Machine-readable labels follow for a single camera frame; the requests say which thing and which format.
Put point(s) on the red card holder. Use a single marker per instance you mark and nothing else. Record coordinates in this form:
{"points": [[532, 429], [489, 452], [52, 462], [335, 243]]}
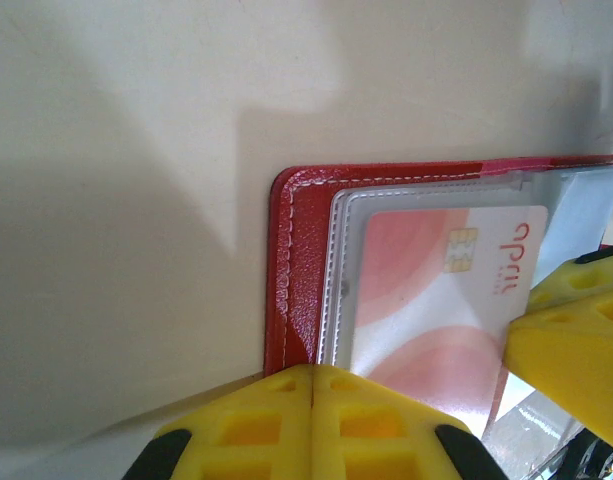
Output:
{"points": [[306, 250]]}

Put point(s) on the pink and white credit card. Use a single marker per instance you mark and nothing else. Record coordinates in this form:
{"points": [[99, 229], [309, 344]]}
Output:
{"points": [[411, 300]]}

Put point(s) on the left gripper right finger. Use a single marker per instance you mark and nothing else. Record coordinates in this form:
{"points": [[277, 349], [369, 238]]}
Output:
{"points": [[376, 440]]}

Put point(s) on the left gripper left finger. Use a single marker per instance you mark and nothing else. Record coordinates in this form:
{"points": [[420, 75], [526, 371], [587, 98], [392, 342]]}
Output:
{"points": [[246, 435]]}

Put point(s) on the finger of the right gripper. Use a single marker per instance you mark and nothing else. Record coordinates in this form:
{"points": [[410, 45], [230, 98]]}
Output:
{"points": [[586, 280], [571, 370]]}

